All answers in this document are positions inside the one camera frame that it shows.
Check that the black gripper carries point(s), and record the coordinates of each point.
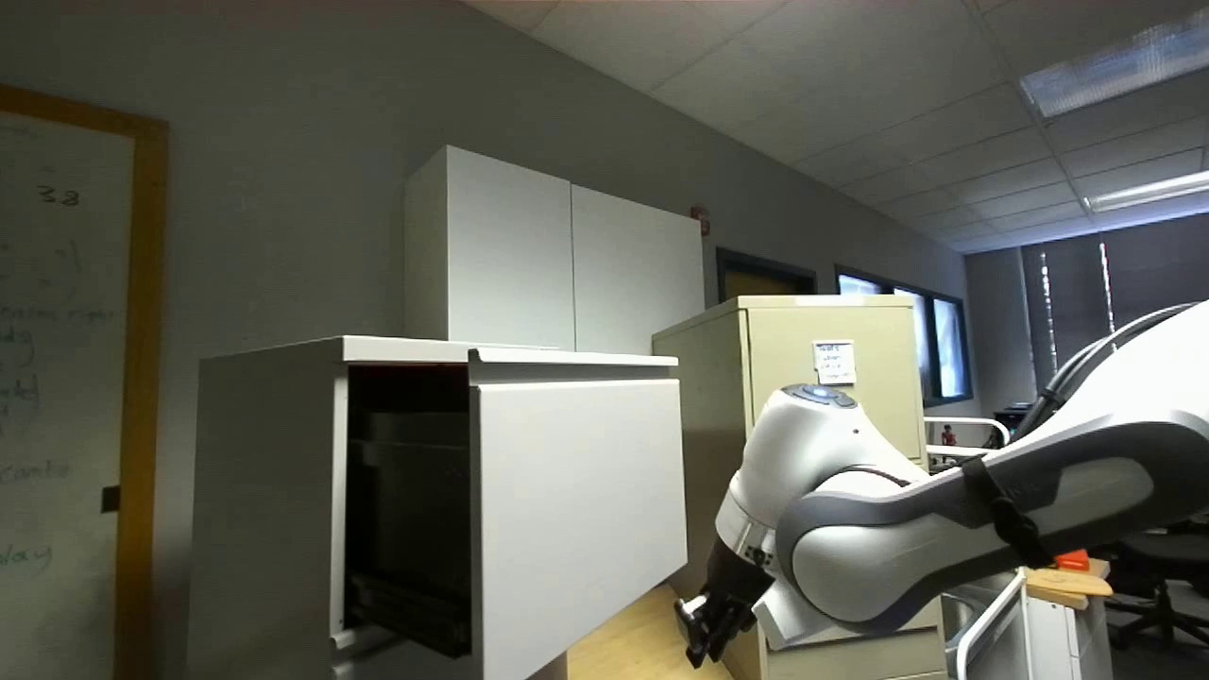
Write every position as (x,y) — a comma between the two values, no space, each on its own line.
(739,583)

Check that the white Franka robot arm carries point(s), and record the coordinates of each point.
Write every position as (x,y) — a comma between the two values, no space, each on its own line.
(1108,439)

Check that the white drawer cabinet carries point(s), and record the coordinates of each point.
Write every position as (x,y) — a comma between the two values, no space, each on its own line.
(257,503)

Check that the beige metal filing cabinet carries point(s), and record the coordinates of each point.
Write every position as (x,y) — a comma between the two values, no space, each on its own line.
(768,353)

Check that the white paper label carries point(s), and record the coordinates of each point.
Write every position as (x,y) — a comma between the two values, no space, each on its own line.
(833,366)

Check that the wooden workbench top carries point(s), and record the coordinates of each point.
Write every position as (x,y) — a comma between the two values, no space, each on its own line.
(1069,588)

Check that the orange tool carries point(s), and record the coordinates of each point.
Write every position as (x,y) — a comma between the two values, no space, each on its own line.
(1069,561)

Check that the dark framed window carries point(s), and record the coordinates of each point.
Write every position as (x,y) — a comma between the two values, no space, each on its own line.
(945,344)

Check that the tall white cupboard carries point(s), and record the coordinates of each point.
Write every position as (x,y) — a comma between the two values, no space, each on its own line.
(505,250)

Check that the black office chair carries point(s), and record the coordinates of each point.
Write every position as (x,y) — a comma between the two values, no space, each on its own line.
(1165,568)

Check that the grey window blinds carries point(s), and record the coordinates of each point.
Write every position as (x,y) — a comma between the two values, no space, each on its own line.
(1069,305)

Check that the narrow ceiling light strip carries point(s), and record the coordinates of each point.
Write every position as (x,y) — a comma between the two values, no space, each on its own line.
(1147,192)

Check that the large ceiling light panel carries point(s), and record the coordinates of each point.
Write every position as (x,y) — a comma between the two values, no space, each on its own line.
(1116,66)

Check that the white metal tube frame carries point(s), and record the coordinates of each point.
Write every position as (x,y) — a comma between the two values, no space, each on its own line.
(995,619)

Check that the dark doorway frame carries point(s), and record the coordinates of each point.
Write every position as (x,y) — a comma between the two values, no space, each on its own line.
(756,277)

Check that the whiteboard with wooden frame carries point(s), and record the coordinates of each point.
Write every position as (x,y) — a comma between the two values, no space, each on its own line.
(63,381)

